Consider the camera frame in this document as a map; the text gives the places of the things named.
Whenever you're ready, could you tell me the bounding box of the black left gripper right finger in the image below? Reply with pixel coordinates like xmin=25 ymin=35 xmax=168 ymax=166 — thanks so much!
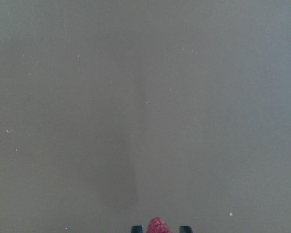
xmin=179 ymin=226 xmax=192 ymax=233

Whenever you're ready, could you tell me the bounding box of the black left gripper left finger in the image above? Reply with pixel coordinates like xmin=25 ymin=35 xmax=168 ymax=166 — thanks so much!
xmin=131 ymin=225 xmax=143 ymax=233

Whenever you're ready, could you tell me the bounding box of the red strawberry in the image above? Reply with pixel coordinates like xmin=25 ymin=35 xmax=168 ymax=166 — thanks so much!
xmin=146 ymin=217 xmax=172 ymax=233

